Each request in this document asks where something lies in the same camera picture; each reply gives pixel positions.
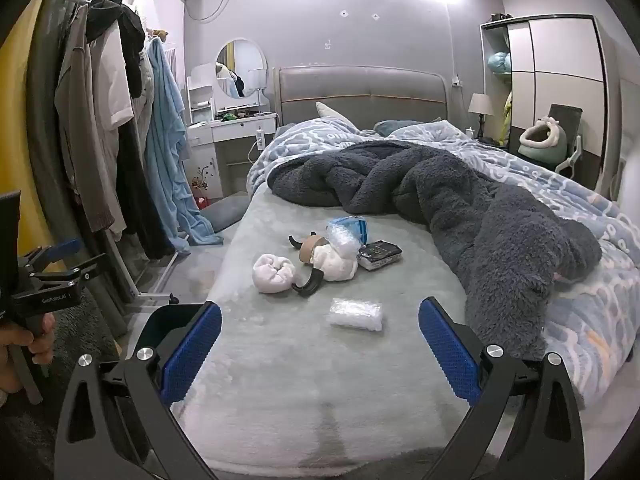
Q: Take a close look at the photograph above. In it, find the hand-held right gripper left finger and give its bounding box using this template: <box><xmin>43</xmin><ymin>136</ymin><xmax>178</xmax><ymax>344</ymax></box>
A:
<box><xmin>52</xmin><ymin>300</ymin><xmax>223</xmax><ymax>480</ymax></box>

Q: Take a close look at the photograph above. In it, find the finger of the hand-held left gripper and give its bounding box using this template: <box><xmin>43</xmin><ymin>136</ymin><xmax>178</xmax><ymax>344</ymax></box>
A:
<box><xmin>27</xmin><ymin>255</ymin><xmax>108</xmax><ymax>286</ymax></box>
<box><xmin>22</xmin><ymin>238</ymin><xmax>83</xmax><ymax>266</ymax></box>

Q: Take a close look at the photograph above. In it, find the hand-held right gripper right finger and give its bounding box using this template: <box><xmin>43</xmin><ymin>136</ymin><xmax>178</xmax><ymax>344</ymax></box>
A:
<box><xmin>417</xmin><ymin>297</ymin><xmax>586</xmax><ymax>480</ymax></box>

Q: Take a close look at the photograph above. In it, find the clear plastic packet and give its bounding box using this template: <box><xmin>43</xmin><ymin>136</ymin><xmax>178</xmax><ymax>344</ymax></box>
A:
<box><xmin>329</xmin><ymin>298</ymin><xmax>384</xmax><ymax>332</ymax></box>

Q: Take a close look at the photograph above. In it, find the white sock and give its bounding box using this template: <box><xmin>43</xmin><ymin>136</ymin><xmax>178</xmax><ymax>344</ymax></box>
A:
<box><xmin>251</xmin><ymin>254</ymin><xmax>296</xmax><ymax>293</ymax></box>

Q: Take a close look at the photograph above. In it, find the black packet white print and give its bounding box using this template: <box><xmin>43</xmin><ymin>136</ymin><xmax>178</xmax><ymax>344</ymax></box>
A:
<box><xmin>357</xmin><ymin>241</ymin><xmax>403</xmax><ymax>272</ymax></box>

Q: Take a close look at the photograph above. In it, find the translucent plastic container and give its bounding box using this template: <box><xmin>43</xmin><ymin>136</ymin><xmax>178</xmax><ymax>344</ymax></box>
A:
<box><xmin>287</xmin><ymin>231</ymin><xmax>359</xmax><ymax>300</ymax></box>

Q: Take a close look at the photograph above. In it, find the clear plastic bag blue print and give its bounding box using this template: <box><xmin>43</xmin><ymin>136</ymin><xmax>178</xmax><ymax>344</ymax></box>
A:
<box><xmin>326</xmin><ymin>216</ymin><xmax>368</xmax><ymax>261</ymax></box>

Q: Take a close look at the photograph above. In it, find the person's left hand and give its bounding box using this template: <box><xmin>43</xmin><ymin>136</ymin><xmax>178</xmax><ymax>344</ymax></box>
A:
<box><xmin>0</xmin><ymin>315</ymin><xmax>56</xmax><ymax>396</ymax></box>

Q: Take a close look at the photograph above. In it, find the dark grey rug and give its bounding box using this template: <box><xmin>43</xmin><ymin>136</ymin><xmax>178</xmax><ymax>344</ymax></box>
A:
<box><xmin>0</xmin><ymin>285</ymin><xmax>131</xmax><ymax>480</ymax></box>

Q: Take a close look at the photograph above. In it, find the white clothes rack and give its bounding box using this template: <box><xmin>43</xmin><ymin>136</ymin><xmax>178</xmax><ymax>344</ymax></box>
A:
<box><xmin>62</xmin><ymin>0</ymin><xmax>181</xmax><ymax>311</ymax></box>

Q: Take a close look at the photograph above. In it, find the black long garment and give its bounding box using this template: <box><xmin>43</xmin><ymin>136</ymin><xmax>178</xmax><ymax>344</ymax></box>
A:
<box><xmin>115</xmin><ymin>120</ymin><xmax>176</xmax><ymax>261</ymax></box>

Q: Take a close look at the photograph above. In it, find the grey coat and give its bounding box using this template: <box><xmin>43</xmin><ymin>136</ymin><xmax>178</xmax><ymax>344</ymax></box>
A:
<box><xmin>54</xmin><ymin>10</ymin><xmax>118</xmax><ymax>233</ymax></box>

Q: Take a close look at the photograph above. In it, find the yellow curtain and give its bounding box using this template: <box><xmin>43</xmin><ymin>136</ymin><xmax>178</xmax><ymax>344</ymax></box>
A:
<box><xmin>0</xmin><ymin>0</ymin><xmax>66</xmax><ymax>271</ymax></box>

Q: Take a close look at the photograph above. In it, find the light blue robe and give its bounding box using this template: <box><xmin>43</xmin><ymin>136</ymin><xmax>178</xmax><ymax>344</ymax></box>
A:
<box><xmin>145</xmin><ymin>37</ymin><xmax>223</xmax><ymax>253</ymax></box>

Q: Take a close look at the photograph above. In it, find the dark grey fuzzy blanket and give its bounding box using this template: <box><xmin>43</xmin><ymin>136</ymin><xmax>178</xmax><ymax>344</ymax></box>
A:
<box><xmin>267</xmin><ymin>140</ymin><xmax>603</xmax><ymax>361</ymax></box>

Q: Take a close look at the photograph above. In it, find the white shirt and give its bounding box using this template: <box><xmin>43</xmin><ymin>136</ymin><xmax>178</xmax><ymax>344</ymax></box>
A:
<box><xmin>92</xmin><ymin>25</ymin><xmax>136</xmax><ymax>241</ymax></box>

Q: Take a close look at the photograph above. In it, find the white dressing table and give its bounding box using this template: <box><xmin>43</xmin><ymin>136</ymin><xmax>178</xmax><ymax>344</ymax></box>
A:
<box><xmin>186</xmin><ymin>62</ymin><xmax>278</xmax><ymax>201</ymax></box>

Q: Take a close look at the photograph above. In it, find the light blue patterned duvet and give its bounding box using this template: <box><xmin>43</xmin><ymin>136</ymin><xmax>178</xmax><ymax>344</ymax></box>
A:
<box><xmin>245</xmin><ymin>116</ymin><xmax>640</xmax><ymax>411</ymax></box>

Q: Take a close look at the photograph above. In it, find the black hooded garment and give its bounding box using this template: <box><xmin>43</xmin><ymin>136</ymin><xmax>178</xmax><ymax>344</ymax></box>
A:
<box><xmin>85</xmin><ymin>0</ymin><xmax>147</xmax><ymax>98</ymax></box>

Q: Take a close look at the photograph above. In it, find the blue-grey pillow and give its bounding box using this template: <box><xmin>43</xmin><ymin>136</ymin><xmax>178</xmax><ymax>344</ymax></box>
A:
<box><xmin>372</xmin><ymin>120</ymin><xmax>426</xmax><ymax>137</ymax></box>

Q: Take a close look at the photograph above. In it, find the green plush pet bed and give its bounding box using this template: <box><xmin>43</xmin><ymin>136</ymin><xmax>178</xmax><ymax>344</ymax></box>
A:
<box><xmin>517</xmin><ymin>116</ymin><xmax>568</xmax><ymax>166</ymax></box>

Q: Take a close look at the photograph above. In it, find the white shade table lamp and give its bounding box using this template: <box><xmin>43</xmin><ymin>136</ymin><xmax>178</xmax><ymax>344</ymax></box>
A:
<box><xmin>467</xmin><ymin>92</ymin><xmax>496</xmax><ymax>136</ymax></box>

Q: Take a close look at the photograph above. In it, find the round mirror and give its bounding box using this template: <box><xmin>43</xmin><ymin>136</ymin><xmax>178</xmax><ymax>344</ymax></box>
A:
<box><xmin>215</xmin><ymin>38</ymin><xmax>268</xmax><ymax>101</ymax></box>

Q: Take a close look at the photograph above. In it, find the black office chair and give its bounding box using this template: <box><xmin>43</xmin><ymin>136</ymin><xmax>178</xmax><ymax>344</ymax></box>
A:
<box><xmin>547</xmin><ymin>104</ymin><xmax>586</xmax><ymax>176</ymax></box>

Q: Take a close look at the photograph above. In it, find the white pillow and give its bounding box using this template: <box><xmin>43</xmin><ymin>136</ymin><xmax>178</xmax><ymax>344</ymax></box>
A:
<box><xmin>315</xmin><ymin>101</ymin><xmax>351</xmax><ymax>123</ymax></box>

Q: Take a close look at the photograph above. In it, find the grey padded headboard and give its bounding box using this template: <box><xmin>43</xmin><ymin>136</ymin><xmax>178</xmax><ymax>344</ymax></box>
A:
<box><xmin>276</xmin><ymin>65</ymin><xmax>449</xmax><ymax>128</ymax></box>

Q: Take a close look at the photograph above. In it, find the white and grey wardrobe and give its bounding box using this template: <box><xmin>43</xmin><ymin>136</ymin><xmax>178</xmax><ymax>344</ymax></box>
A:
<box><xmin>479</xmin><ymin>14</ymin><xmax>621</xmax><ymax>196</ymax></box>

